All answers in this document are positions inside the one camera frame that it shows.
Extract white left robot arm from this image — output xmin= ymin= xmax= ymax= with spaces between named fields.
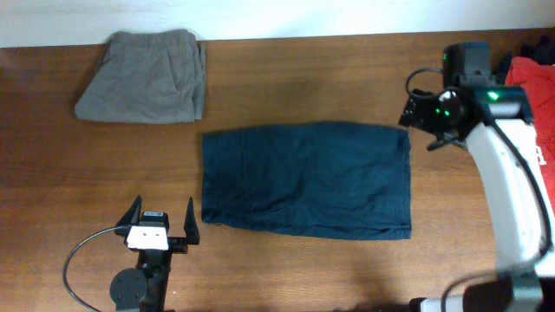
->
xmin=109 ymin=196 xmax=200 ymax=312

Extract black garment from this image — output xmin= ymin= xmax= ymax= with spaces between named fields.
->
xmin=493 ymin=36 xmax=554 ymax=84

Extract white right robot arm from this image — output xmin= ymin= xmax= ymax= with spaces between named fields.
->
xmin=399 ymin=42 xmax=554 ymax=312

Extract dark blue shorts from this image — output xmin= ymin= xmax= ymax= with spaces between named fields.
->
xmin=201 ymin=122 xmax=412 ymax=240

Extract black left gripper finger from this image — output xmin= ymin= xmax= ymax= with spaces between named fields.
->
xmin=117 ymin=195 xmax=142 ymax=226
xmin=183 ymin=198 xmax=200 ymax=245

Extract folded grey shorts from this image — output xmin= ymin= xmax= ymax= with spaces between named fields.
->
xmin=75 ymin=29 xmax=206 ymax=124

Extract red t-shirt white letters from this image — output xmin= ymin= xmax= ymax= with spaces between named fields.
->
xmin=505 ymin=56 xmax=554 ymax=207

